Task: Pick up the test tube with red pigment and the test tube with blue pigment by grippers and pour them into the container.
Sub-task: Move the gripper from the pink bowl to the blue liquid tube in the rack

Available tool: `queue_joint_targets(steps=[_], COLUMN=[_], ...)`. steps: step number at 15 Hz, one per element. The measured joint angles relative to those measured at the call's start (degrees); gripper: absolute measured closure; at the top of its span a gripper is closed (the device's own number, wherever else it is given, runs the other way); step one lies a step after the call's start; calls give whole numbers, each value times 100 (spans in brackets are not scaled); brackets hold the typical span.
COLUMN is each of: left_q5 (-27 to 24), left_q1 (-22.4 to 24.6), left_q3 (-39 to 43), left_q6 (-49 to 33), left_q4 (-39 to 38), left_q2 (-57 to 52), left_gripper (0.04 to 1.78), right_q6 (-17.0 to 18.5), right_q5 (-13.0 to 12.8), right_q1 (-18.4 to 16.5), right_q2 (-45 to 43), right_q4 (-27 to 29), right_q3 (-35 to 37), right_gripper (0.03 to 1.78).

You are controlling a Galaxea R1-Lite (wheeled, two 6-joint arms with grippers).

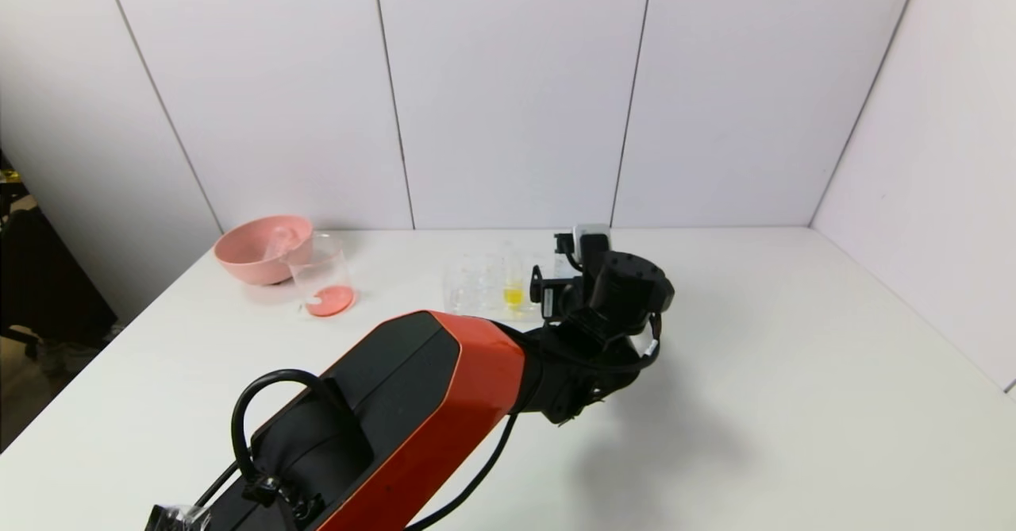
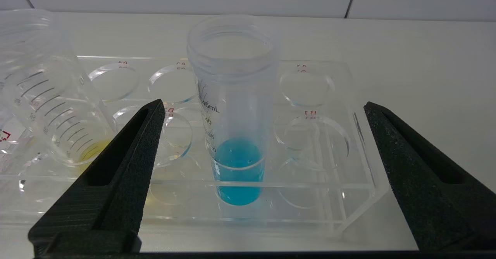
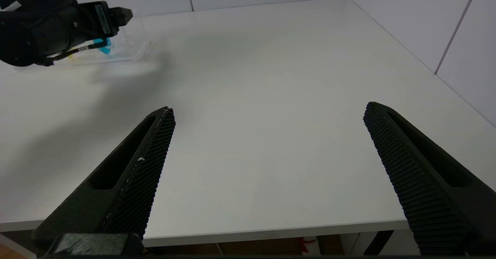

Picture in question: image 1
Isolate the test tube with yellow pigment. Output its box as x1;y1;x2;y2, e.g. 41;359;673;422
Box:
502;245;527;314

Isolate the clear plastic test tube rack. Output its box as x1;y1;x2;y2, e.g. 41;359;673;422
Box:
442;248;574;319

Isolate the clear glass beaker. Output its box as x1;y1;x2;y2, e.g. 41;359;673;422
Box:
287;233;356;320

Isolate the pink bowl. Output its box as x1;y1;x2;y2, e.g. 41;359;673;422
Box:
213;214;314;286

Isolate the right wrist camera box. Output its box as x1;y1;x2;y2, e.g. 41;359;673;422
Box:
554;224;613;271

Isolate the black right arm cable loop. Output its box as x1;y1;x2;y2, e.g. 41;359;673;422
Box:
229;368;352;502

